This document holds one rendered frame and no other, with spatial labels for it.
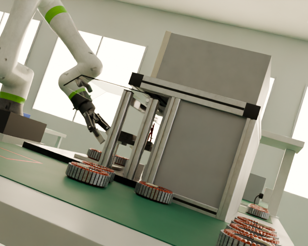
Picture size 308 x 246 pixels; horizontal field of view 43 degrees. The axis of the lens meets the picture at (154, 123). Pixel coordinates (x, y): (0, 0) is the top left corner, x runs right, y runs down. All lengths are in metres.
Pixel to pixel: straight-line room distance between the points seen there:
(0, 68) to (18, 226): 1.39
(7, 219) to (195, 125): 0.82
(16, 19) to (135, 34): 5.18
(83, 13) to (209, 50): 6.24
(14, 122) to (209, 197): 1.04
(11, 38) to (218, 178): 1.15
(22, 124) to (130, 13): 5.44
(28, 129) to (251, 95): 1.11
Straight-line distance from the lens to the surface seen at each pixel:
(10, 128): 1.90
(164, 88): 1.29
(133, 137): 1.50
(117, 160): 1.73
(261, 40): 6.60
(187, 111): 1.27
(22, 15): 1.94
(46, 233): 0.52
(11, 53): 1.91
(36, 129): 2.05
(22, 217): 0.54
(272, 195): 2.52
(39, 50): 7.72
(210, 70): 1.40
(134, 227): 0.65
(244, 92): 1.37
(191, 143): 1.25
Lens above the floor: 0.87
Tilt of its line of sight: 5 degrees up
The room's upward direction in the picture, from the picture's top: 19 degrees clockwise
